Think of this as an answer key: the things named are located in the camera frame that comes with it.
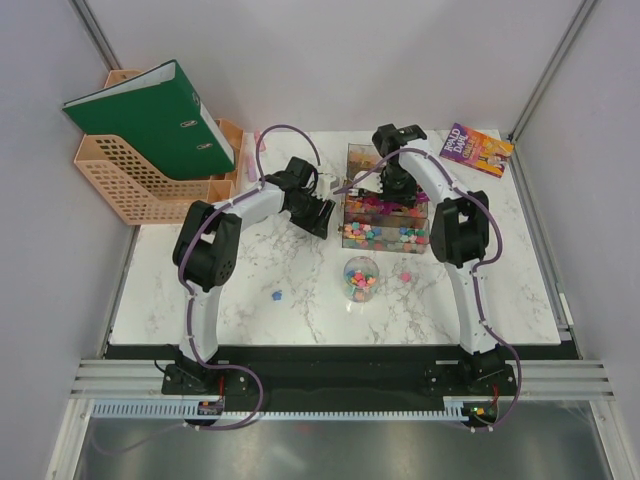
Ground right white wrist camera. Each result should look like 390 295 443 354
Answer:
349 172 383 197

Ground white slotted cable duct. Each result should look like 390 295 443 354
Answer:
91 399 469 422

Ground aluminium rail frame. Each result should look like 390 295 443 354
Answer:
47 347 615 479

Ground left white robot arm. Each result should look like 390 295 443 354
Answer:
172 157 335 393

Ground clear bin opaque star candies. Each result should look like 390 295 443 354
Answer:
340 222 429 254

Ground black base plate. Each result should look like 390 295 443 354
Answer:
161 346 517 411

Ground magenta plastic scoop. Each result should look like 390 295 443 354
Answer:
362 196 403 216

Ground pink marker pen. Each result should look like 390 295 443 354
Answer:
244 130 266 183

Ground green lever arch binder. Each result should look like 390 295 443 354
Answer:
62 60 236 181

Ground peach plastic file rack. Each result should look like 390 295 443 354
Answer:
74 70 244 225

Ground clear bin popsicle candies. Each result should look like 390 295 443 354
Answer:
346 143 381 178

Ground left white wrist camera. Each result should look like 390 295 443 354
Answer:
316 173 342 200

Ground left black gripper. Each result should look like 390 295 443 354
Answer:
287 189 336 241

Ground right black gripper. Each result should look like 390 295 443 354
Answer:
375 163 416 209

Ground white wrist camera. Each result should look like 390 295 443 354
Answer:
349 172 383 197
316 173 342 200

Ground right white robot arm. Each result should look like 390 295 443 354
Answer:
372 124 504 394

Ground clear bin lollipops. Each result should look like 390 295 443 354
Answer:
346 171 383 197

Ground clear bin translucent star candies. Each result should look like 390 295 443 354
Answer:
345 197 428 218

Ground Roald Dahl paperback book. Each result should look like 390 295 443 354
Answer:
439 123 514 178

